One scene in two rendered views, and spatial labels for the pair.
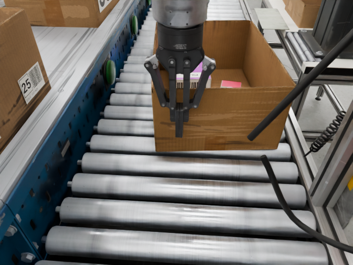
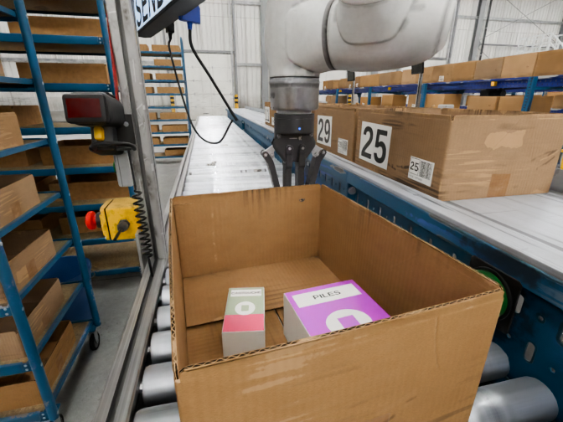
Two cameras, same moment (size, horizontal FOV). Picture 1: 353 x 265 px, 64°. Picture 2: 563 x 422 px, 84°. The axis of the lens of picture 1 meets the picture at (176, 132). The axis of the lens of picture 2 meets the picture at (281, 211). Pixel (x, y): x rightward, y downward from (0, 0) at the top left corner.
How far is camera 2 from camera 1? 1.07 m
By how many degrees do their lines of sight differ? 118
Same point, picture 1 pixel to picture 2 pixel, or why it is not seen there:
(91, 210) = not seen: hidden behind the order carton
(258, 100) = (213, 208)
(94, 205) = not seen: hidden behind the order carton
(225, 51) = not seen: outside the picture
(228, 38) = (270, 402)
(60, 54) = (536, 232)
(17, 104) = (403, 168)
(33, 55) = (435, 156)
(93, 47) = (512, 239)
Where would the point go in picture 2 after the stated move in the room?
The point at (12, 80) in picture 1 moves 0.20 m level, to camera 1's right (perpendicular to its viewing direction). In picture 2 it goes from (409, 152) to (329, 156)
